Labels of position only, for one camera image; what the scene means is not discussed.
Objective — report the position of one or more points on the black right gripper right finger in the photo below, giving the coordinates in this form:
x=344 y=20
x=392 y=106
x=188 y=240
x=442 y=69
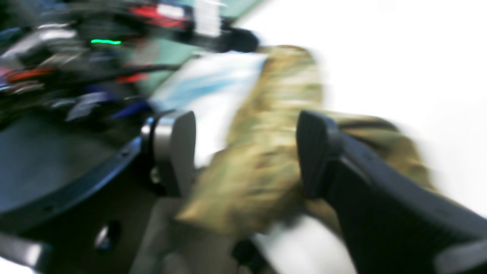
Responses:
x=390 y=224

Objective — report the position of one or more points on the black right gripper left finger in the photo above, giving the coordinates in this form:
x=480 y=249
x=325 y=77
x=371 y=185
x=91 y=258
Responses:
x=78 y=202

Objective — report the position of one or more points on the camouflage t-shirt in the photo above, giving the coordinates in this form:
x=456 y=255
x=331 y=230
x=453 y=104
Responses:
x=255 y=180

